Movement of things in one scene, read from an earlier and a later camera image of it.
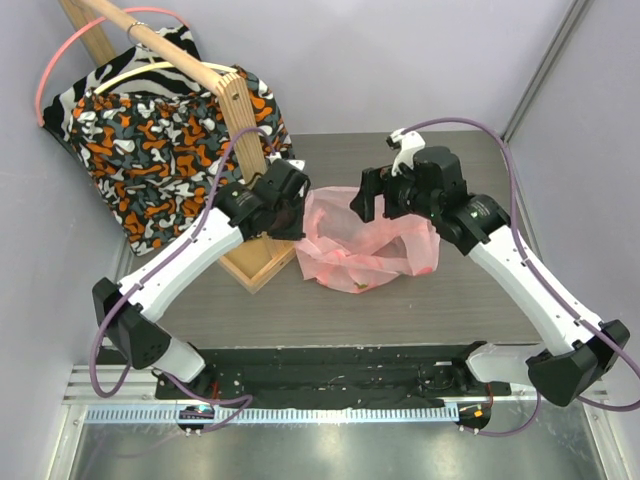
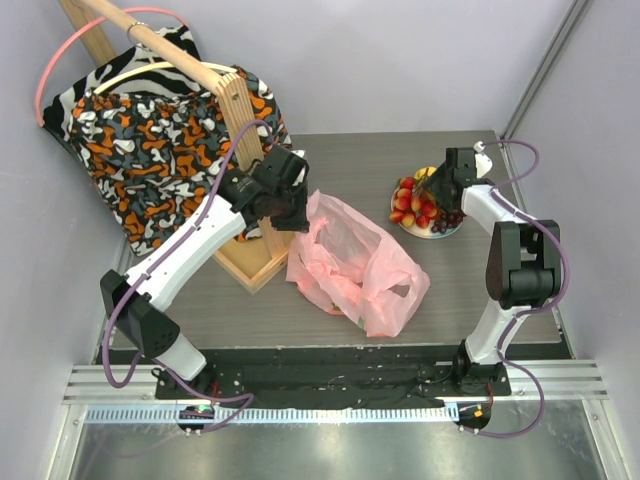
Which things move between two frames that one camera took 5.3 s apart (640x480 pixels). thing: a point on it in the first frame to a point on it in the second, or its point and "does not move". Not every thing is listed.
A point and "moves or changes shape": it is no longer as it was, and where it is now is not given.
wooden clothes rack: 260,253 does not move
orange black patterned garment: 154,157 does not move
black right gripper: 379,185 to 441,187
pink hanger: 120,11 does not move
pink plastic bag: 341,252 moves or changes shape
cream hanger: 148,68 does not move
